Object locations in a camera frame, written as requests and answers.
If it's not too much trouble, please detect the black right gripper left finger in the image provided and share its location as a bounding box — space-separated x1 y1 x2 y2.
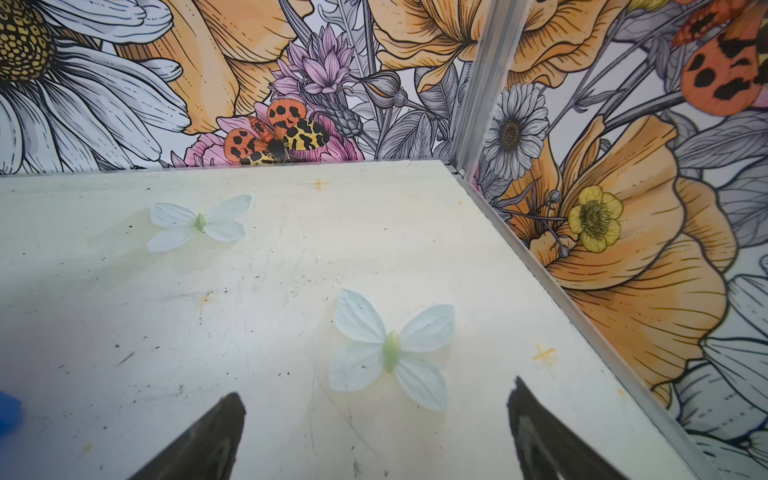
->
130 392 246 480

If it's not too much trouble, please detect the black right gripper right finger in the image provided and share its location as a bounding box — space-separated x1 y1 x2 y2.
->
507 377 625 480

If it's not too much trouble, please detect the blue plastic bin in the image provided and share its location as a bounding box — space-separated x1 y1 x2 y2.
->
0 391 23 436

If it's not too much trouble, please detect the aluminium corner post right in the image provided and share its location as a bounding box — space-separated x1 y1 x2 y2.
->
451 1 531 181

